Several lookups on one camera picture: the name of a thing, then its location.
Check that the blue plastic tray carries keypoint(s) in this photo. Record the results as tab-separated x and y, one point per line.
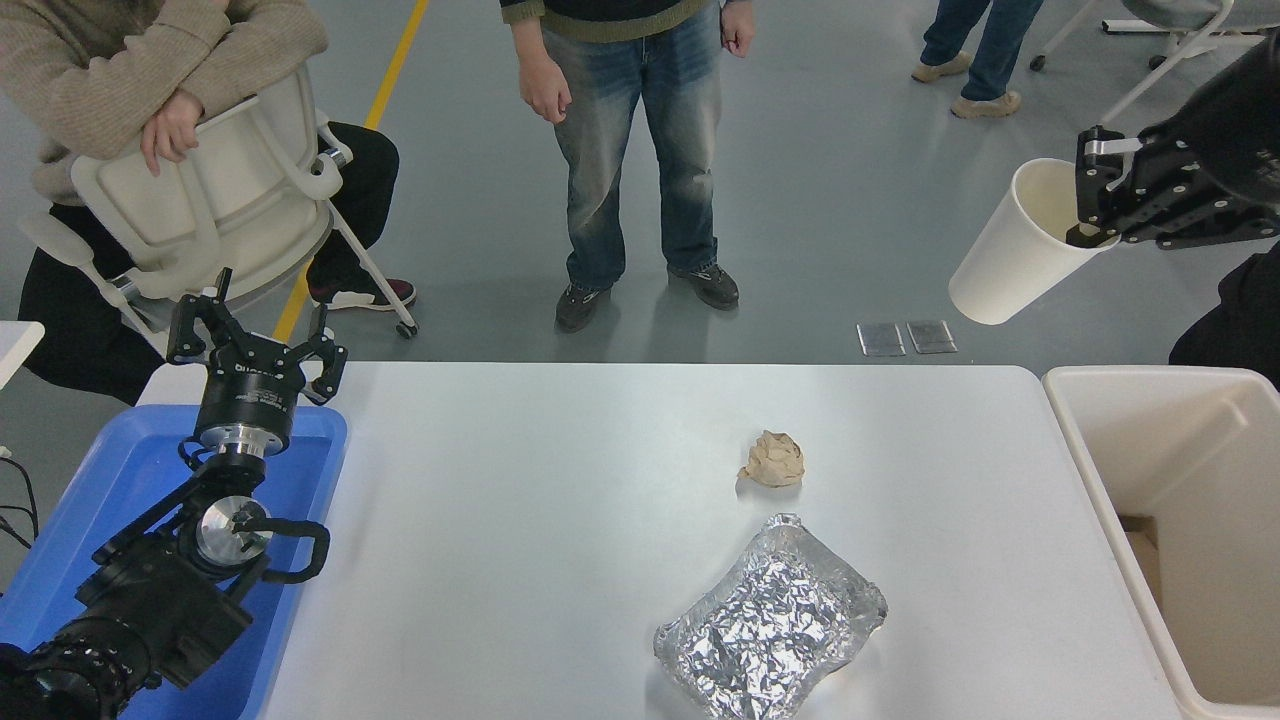
130	470

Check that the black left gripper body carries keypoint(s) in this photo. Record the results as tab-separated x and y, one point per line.
250	395

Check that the white side table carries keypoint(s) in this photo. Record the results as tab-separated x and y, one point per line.
15	345

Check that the crumpled tan paper ball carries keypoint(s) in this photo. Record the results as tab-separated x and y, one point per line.
773	460

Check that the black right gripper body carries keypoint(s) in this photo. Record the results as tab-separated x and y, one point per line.
1240	120

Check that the white swivel chair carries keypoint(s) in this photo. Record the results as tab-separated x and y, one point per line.
200	190
1190	40

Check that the large pale plastic bin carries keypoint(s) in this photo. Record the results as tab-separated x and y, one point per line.
1200	500

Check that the person's left hand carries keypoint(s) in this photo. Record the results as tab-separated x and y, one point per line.
172	125
738	28

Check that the person's right hand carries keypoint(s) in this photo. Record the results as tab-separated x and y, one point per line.
545	90

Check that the white paper cup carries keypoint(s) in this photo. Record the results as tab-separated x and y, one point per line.
1005	260

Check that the metal floor plate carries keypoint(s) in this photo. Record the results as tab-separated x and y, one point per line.
881	339
932	337

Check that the crumpled silver foil tray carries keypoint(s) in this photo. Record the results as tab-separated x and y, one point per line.
770	620

